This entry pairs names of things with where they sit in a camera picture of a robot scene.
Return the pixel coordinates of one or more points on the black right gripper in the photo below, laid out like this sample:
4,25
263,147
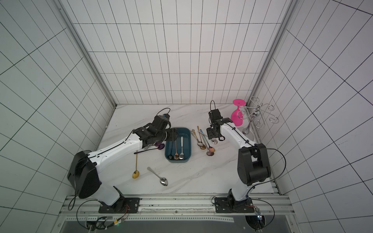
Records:
211,131

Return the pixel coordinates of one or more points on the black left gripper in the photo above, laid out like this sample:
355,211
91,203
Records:
172,136

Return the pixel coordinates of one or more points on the purple spoon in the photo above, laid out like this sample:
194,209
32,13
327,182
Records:
158,147

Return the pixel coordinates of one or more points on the teal plastic storage box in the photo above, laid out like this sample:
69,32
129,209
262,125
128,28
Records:
185,132

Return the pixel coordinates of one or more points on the black spoon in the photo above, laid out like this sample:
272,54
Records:
171,156

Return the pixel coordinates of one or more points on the rainbow iridescent spoon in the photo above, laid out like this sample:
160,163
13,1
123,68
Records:
211,150

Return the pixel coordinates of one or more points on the white handled silver spoon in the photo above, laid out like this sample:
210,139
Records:
182,155

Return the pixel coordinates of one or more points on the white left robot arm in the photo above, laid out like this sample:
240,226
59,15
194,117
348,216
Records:
85,173

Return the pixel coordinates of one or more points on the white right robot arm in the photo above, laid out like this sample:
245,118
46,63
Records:
253,162

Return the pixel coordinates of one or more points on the silver spoon in pile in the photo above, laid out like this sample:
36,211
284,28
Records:
199,143

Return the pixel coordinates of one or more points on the silver spoon near front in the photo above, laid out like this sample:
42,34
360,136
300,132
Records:
162,180

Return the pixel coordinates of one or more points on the pink plastic goblet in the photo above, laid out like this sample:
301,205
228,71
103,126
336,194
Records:
237,116

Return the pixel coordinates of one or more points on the chrome cup rack stand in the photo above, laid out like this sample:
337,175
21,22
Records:
258,113

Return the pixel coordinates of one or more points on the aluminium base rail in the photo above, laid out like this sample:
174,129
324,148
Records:
175,207

